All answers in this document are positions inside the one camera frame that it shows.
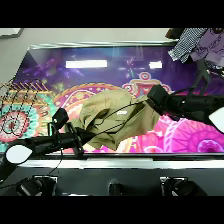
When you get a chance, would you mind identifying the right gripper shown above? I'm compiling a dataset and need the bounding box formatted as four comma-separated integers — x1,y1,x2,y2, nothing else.
146,84,173,116

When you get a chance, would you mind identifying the checked shirt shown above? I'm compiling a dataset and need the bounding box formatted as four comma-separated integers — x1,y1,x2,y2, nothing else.
168,28,208,64

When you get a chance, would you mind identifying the silver frame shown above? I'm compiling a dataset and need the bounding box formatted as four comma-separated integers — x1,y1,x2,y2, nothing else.
0,151,224,197

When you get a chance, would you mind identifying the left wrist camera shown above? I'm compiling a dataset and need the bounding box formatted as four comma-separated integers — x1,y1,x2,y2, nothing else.
49,107,70,137

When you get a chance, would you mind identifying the olive green garment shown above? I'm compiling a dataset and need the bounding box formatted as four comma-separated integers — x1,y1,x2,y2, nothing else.
69,88,162,153

